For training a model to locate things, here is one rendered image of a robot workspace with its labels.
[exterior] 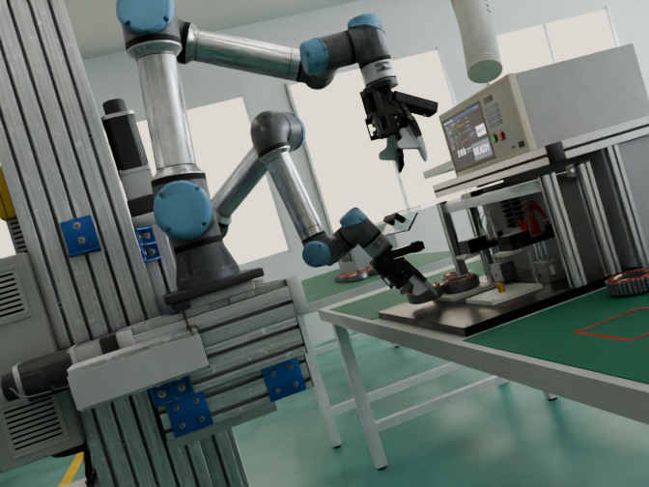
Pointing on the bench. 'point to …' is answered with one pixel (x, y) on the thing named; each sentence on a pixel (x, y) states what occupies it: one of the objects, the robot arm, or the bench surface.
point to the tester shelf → (557, 152)
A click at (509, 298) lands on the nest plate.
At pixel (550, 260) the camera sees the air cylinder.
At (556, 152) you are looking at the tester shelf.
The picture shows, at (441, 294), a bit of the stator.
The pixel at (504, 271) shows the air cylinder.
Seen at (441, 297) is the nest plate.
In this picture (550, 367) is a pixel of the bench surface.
